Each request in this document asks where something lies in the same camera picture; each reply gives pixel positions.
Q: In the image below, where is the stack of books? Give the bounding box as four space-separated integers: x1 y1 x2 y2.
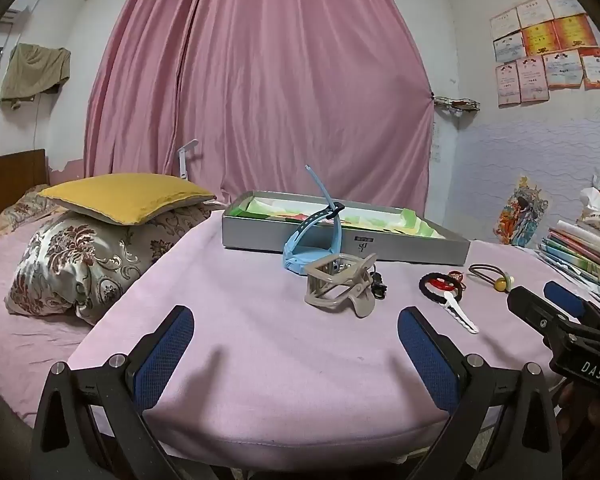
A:
537 220 600 291

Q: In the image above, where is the wooden headboard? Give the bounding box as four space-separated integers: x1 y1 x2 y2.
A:
0 149 49 213

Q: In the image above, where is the white folding bracket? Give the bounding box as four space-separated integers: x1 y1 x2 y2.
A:
176 139 199 181

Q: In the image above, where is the blue wristwatch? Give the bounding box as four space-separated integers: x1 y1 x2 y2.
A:
282 165 346 277

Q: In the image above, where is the black braided hair tie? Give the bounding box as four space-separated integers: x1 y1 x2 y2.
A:
419 270 463 304

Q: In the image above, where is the white wavy hair clip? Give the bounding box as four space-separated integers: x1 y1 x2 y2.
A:
442 290 481 335

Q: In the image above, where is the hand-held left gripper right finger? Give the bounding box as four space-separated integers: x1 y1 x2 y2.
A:
397 306 566 480

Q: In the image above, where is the yellow pillow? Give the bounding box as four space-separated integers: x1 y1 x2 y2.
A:
36 173 217 226

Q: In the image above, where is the grey box with colourful lining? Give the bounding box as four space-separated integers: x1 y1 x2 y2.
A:
222 190 472 267

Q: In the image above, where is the pink table blanket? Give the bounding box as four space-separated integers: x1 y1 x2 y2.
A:
67 207 600 456

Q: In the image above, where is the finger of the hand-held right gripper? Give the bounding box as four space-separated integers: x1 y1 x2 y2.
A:
544 281 600 331
506 286 576 346

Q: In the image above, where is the group of wall certificates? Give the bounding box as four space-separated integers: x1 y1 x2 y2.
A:
490 0 600 107

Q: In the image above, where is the colourful printed bag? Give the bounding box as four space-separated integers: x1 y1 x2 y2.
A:
493 176 549 248

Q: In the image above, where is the white air conditioner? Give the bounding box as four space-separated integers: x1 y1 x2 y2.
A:
0 7 31 26

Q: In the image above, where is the beige floral quilt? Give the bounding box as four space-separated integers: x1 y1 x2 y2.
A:
0 187 56 248

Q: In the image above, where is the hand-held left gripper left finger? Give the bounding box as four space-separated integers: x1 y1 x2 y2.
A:
30 305 216 480

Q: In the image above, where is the beige hair claw clip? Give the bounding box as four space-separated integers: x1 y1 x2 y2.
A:
304 254 378 319

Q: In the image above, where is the olive hanging cloth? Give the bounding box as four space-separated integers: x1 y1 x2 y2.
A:
0 43 72 110

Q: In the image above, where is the floral satin pillow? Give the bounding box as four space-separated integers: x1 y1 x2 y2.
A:
5 201 226 326

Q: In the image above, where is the pink bed sheet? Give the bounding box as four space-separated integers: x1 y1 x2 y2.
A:
0 230 96 426

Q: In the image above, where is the wire wall rack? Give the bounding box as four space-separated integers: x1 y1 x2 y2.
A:
432 95 482 117

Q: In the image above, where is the brown hair tie yellow bead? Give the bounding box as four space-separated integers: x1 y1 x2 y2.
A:
468 263 513 292

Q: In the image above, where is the pink curtain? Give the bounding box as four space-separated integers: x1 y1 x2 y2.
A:
83 0 436 206

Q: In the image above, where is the person's right hand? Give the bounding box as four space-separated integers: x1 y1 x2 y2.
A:
557 384 600 436

